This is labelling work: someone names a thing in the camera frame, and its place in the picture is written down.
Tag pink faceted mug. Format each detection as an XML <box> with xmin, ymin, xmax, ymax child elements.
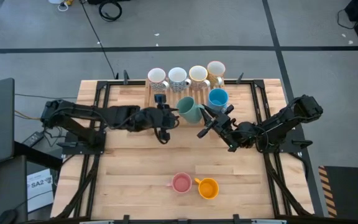
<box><xmin>166</xmin><ymin>172</ymin><xmax>193</xmax><ymax>194</ymax></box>

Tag wooden slatted rack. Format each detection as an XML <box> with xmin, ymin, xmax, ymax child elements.
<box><xmin>144</xmin><ymin>77</ymin><xmax>231</xmax><ymax>136</ymax></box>

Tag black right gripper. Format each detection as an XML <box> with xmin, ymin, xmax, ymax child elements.
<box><xmin>196</xmin><ymin>104</ymin><xmax>241</xmax><ymax>153</ymax></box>

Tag black computer mouse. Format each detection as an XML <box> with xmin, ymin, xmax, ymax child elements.
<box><xmin>0</xmin><ymin>208</ymin><xmax>20</xmax><ymax>224</ymax></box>

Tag black power adapter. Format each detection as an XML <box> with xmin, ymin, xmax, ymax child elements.
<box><xmin>22</xmin><ymin>131</ymin><xmax>45</xmax><ymax>147</ymax></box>

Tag grey low desk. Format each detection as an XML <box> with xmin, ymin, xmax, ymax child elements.
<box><xmin>0</xmin><ymin>155</ymin><xmax>28</xmax><ymax>224</ymax></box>

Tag orange-rimmed patterned mug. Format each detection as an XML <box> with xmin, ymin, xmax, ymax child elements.
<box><xmin>206</xmin><ymin>60</ymin><xmax>226</xmax><ymax>88</ymax></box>

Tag long black floor cable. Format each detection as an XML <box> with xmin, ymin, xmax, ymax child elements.
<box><xmin>80</xmin><ymin>0</ymin><xmax>118</xmax><ymax>79</ymax></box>

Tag blue patterned white mug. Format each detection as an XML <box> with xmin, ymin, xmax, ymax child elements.
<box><xmin>167</xmin><ymin>67</ymin><xmax>192</xmax><ymax>93</ymax></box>

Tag black aluminium table frame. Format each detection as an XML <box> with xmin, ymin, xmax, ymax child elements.
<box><xmin>53</xmin><ymin>79</ymin><xmax>315</xmax><ymax>220</ymax></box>

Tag yellow-rimmed patterned mug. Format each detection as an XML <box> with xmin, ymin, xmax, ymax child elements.
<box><xmin>188</xmin><ymin>65</ymin><xmax>211</xmax><ymax>91</ymax></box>

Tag coiled black cable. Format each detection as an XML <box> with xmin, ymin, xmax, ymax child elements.
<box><xmin>98</xmin><ymin>1</ymin><xmax>123</xmax><ymax>22</ymax></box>

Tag orange-yellow faceted mug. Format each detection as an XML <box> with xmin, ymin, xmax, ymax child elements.
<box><xmin>194</xmin><ymin>177</ymin><xmax>220</xmax><ymax>200</ymax></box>

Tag green faceted mug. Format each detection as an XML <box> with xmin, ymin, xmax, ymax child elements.
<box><xmin>176</xmin><ymin>96</ymin><xmax>205</xmax><ymax>124</ymax></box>

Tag white SA2 box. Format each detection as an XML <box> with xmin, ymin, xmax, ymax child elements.
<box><xmin>26</xmin><ymin>168</ymin><xmax>55</xmax><ymax>213</ymax></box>

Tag blue faceted mug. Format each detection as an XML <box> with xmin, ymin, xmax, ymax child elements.
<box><xmin>208</xmin><ymin>88</ymin><xmax>229</xmax><ymax>112</ymax></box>

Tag black-white patterned mug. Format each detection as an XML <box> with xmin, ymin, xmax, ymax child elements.
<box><xmin>147</xmin><ymin>67</ymin><xmax>170</xmax><ymax>93</ymax></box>

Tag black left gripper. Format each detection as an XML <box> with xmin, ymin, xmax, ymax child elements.
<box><xmin>135</xmin><ymin>94</ymin><xmax>180</xmax><ymax>144</ymax></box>

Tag hazard-striped black mat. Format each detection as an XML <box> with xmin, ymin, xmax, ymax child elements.
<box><xmin>318</xmin><ymin>165</ymin><xmax>358</xmax><ymax>219</ymax></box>

